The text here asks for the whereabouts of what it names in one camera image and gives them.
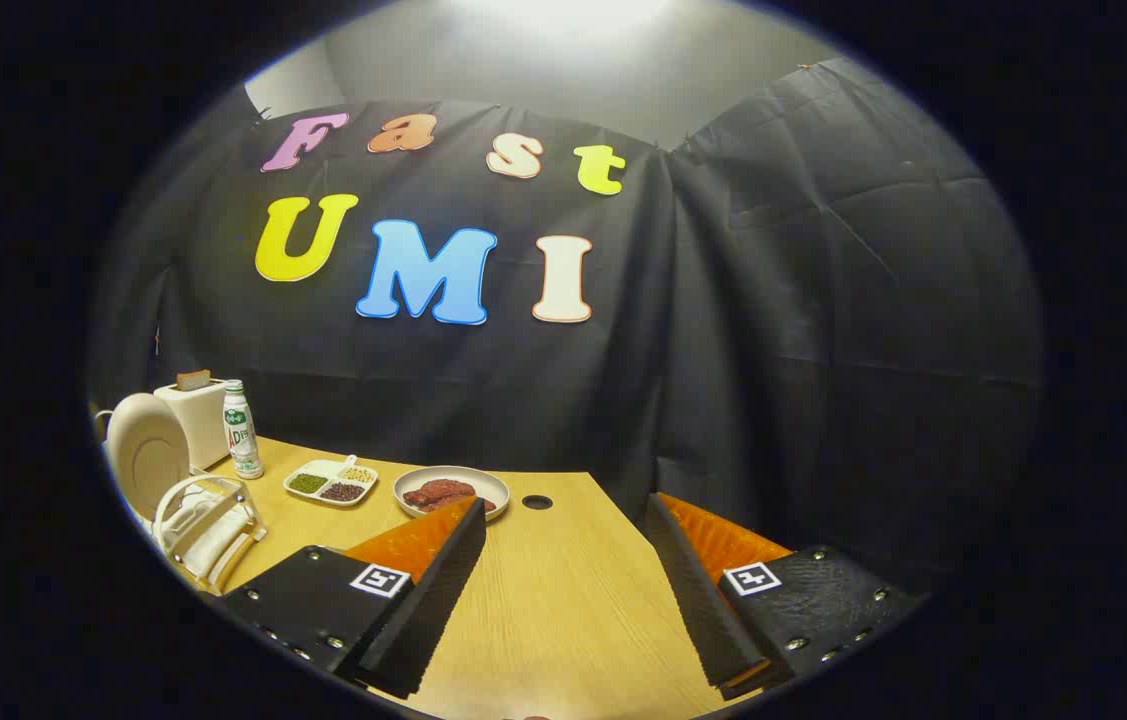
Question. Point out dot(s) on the white divided dish with beans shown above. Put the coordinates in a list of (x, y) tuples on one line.
[(328, 483)]

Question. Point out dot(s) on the brown bread slice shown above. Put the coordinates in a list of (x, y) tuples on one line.
[(193, 380)]

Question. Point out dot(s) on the black backdrop cloth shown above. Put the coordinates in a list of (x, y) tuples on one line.
[(773, 330)]

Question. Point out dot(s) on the grey round plate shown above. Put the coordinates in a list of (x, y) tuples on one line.
[(483, 483)]

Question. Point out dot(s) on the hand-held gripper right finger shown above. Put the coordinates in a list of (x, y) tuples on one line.
[(698, 590)]

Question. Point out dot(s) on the white toaster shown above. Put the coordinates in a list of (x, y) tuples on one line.
[(201, 425)]

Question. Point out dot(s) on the red meat pieces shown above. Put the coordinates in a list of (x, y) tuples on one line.
[(438, 492)]

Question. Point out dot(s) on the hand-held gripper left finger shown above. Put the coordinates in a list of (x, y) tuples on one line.
[(438, 590)]

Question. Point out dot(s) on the black round table grommet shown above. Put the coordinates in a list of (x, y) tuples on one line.
[(537, 502)]

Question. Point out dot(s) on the white plate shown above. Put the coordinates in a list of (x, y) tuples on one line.
[(145, 455)]

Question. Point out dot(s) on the white drink bottle green label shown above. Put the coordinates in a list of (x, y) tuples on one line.
[(241, 440)]

